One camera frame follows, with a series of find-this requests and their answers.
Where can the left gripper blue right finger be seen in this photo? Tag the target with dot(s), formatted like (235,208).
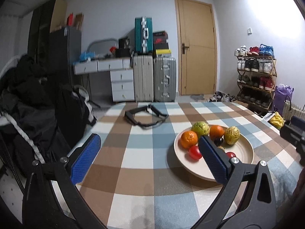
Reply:
(257,208)

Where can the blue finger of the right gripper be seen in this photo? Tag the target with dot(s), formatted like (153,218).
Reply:
(297,122)

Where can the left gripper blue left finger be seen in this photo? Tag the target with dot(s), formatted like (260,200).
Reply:
(51,198)

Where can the red tomato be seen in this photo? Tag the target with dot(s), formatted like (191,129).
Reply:
(230,154)
(194,153)

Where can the yellow guava fruit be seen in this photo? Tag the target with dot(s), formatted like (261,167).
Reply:
(231,135)

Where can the dark cherry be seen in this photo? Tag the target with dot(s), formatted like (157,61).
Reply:
(219,141)

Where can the orange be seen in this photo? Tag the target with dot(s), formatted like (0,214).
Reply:
(188,139)
(216,132)

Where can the green guava fruit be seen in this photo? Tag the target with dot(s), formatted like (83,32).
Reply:
(200,128)

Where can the person's right hand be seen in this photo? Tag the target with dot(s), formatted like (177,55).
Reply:
(298,189)

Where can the white woven basket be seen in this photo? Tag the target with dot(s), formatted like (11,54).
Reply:
(290,109)

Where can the white trash bin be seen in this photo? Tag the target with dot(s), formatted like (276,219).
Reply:
(275,119)

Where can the purple bag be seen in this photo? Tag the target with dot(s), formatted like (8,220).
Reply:
(281,92)

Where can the cream round plate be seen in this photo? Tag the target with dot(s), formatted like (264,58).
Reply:
(214,165)

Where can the wooden shoe rack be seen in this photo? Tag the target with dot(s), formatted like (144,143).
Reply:
(256,76)

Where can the black clothes pile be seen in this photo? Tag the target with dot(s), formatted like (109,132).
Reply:
(45,119)

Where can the checkered tablecloth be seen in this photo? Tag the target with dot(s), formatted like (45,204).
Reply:
(136,180)

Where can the wooden door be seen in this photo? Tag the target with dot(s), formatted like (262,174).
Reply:
(197,47)

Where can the silver suitcase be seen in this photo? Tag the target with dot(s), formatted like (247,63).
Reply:
(164,79)

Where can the white drawer desk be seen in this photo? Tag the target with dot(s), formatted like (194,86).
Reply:
(112,77)

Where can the dark grey refrigerator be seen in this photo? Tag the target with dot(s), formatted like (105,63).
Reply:
(64,51)

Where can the stacked shoe boxes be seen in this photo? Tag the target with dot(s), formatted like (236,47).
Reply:
(160,44)

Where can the beige suitcase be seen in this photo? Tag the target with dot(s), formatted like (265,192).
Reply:
(143,78)

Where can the teal suitcase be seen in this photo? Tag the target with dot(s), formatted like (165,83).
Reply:
(143,35)

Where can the light switch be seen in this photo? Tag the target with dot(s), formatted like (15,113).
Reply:
(249,31)

